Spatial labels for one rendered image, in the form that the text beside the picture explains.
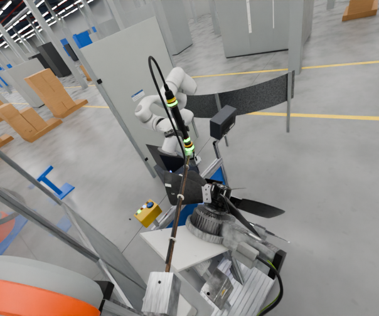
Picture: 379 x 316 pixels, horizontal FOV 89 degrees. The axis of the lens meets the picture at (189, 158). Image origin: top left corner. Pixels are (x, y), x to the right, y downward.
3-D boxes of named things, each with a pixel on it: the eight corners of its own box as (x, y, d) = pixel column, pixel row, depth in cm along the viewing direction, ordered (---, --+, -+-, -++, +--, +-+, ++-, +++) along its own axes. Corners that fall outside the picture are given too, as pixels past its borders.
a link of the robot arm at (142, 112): (165, 69, 105) (140, 113, 94) (180, 91, 116) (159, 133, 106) (154, 72, 110) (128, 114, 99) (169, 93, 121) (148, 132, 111)
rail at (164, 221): (157, 237, 151) (154, 232, 146) (154, 234, 154) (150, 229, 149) (223, 162, 190) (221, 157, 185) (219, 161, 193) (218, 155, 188)
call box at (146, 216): (147, 229, 136) (140, 221, 130) (139, 222, 143) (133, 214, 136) (163, 212, 143) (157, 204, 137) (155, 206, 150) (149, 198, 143)
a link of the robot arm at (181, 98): (182, 125, 175) (165, 118, 177) (187, 114, 179) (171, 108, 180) (184, 88, 128) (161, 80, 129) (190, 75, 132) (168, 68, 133)
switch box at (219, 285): (221, 310, 119) (213, 301, 105) (209, 300, 125) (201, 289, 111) (234, 288, 125) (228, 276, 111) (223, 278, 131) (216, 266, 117)
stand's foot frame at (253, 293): (239, 352, 147) (237, 351, 142) (195, 305, 177) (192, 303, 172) (275, 278, 174) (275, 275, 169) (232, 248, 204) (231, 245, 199)
